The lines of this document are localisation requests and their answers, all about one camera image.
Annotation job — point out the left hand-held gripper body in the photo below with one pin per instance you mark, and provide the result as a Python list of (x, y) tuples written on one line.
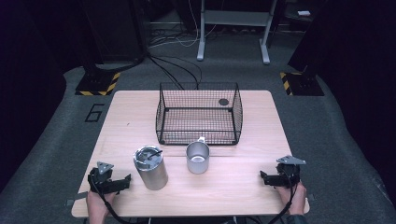
[(100, 178)]

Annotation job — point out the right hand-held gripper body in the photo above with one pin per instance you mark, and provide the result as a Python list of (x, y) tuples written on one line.
[(288, 174)]

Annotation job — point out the steel tumbler with lid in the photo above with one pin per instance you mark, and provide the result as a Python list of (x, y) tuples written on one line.
[(150, 168)]

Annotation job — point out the silver metal mug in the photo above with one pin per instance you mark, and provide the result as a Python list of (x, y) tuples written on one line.
[(197, 158)]

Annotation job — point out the person's right hand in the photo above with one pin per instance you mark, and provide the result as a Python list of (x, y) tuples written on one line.
[(294, 197)]

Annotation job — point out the person's left hand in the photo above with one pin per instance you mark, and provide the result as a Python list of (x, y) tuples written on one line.
[(99, 202)]

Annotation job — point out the dark round table grommet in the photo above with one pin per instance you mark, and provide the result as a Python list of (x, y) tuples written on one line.
[(223, 101)]

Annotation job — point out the black yellow-striped stand base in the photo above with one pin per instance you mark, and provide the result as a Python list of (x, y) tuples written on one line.
[(98, 82), (300, 83)]

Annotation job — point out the small white box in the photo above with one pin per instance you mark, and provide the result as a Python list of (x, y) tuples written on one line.
[(304, 13)]

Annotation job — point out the grey metal table bracket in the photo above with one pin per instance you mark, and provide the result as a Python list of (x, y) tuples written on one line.
[(310, 197), (76, 198)]

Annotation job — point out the white metal stand frame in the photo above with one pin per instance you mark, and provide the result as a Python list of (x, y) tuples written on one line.
[(233, 18)]

